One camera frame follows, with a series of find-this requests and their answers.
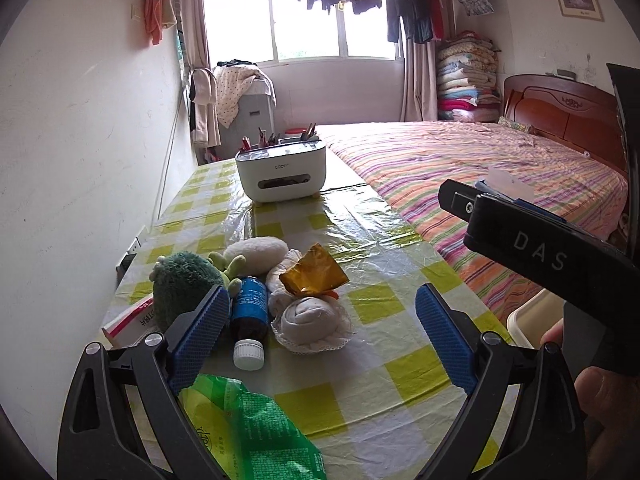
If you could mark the window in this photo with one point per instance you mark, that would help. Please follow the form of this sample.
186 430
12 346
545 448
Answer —
300 30

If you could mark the bunch of pens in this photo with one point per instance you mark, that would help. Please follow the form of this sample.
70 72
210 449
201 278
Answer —
272 137

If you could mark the pink white carton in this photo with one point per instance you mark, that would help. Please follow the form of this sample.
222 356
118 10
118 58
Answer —
132 322

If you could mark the gold foil wrapper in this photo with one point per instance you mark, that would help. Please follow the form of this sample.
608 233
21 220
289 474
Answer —
315 272

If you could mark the floral pillow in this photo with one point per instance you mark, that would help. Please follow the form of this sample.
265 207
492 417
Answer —
515 124

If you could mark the white oval plush toy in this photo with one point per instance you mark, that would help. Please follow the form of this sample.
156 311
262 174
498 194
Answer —
255 255

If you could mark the wooden headboard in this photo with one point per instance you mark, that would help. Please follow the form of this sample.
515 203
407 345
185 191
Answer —
560 105

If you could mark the beige hanging garment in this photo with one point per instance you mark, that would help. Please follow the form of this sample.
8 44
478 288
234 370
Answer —
205 110

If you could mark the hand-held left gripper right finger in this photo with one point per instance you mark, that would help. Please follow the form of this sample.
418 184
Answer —
445 340

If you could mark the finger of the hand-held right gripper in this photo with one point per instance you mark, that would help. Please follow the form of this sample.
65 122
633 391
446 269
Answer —
460 200
542 211

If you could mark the stack of folded quilts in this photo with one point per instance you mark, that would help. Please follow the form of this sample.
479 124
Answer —
467 75

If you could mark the white plastic bin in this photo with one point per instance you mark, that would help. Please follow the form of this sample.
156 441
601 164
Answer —
530 320

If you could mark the grey cabinet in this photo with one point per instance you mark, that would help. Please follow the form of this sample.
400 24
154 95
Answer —
252 115

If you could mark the grey case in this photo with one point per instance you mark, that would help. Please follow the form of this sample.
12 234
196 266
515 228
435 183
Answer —
560 75

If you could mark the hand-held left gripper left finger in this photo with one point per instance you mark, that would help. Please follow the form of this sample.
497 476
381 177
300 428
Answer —
200 330

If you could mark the white sock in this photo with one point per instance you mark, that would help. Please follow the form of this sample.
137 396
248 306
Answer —
310 320

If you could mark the bed with striped cover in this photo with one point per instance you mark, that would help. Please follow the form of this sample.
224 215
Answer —
450 170

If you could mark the orange hanging cloth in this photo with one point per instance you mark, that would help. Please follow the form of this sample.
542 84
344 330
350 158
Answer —
155 15

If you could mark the beige curtain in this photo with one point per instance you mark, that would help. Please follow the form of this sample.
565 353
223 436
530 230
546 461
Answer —
417 85
192 15

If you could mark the white desktop organizer box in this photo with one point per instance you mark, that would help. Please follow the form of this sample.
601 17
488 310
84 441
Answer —
280 170

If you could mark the green plastic bag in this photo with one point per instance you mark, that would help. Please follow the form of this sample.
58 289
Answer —
250 435

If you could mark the person's right hand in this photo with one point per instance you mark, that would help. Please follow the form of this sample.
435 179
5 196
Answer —
605 395

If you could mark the wall socket with plug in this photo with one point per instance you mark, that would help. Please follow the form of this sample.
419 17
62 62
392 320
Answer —
131 255

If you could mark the green plush toy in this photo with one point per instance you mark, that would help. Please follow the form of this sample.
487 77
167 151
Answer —
180 285

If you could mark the white wall switch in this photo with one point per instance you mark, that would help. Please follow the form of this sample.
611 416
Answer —
136 12

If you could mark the blue pencil case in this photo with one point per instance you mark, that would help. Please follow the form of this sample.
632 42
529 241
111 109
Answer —
505 182

